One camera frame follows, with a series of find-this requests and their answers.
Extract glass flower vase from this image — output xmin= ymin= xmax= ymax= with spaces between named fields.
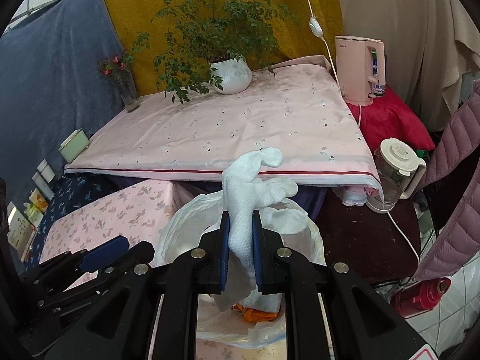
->
xmin=115 ymin=70 xmax=140 ymax=113

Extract red pink flowers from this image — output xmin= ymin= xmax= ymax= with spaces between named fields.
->
xmin=98 ymin=53 xmax=134 ymax=78

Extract orange patterned small box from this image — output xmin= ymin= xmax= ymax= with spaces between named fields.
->
xmin=28 ymin=188 xmax=49 ymax=213

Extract orange plastic bag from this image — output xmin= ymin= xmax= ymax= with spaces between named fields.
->
xmin=231 ymin=303 xmax=279 ymax=323

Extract white round jar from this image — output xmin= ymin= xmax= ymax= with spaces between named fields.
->
xmin=37 ymin=159 xmax=55 ymax=183

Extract red thermos bottle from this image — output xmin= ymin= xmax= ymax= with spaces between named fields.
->
xmin=391 ymin=277 xmax=452 ymax=319

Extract pale green tissue box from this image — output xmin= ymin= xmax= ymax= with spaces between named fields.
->
xmin=58 ymin=129 xmax=89 ymax=163

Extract pink dotted mattress cover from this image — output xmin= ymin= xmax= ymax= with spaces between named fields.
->
xmin=65 ymin=55 xmax=382 ymax=206

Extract green tissue pack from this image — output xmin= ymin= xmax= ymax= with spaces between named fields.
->
xmin=24 ymin=202 xmax=44 ymax=228

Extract mauve puffer jacket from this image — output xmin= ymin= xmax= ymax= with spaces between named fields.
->
xmin=413 ymin=80 xmax=479 ymax=281

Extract white plant pot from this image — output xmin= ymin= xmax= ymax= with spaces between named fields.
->
xmin=210 ymin=57 xmax=252 ymax=95

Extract glass jug with cream lid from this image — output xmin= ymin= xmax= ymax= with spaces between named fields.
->
xmin=366 ymin=137 xmax=426 ymax=214

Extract green leafy plant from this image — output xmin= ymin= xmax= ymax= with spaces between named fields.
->
xmin=153 ymin=0 xmax=297 ymax=103

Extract red cushion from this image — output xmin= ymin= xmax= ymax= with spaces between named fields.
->
xmin=347 ymin=86 xmax=435 ymax=152

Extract white cable with switch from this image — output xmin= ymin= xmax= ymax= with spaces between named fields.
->
xmin=292 ymin=0 xmax=421 ymax=263

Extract white textured paper towel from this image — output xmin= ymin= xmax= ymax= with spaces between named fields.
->
xmin=215 ymin=147 xmax=308 ymax=312

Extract pink rabbit print tablecloth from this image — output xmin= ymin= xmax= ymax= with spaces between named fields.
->
xmin=39 ymin=178 xmax=234 ymax=360

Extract navy floral cloth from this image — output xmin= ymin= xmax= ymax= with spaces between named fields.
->
xmin=26 ymin=171 xmax=125 ymax=271

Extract tall white bottle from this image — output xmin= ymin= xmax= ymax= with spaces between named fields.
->
xmin=32 ymin=172 xmax=55 ymax=201

